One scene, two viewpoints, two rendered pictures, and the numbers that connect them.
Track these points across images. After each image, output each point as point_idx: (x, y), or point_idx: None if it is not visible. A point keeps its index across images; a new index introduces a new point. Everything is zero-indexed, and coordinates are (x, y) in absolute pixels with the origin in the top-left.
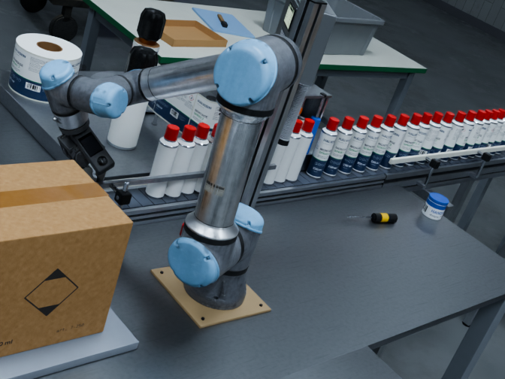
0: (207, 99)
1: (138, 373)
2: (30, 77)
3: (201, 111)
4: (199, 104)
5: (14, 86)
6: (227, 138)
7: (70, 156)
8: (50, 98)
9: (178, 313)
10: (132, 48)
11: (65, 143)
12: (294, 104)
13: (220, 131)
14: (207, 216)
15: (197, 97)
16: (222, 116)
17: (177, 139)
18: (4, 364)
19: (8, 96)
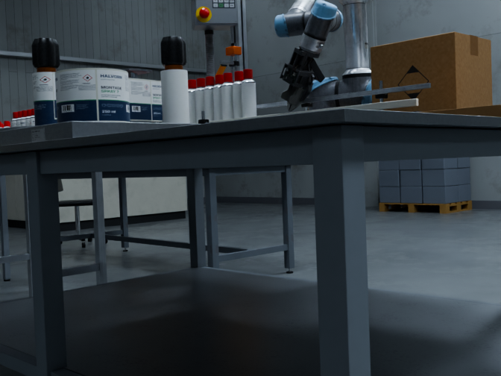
0: (159, 80)
1: None
2: (127, 98)
3: (159, 92)
4: (155, 88)
5: (118, 116)
6: (366, 15)
7: (300, 84)
8: (330, 26)
9: None
10: (172, 37)
11: (306, 71)
12: (213, 53)
13: (364, 13)
14: (368, 63)
15: (150, 83)
16: (362, 4)
17: (240, 82)
18: None
19: (128, 124)
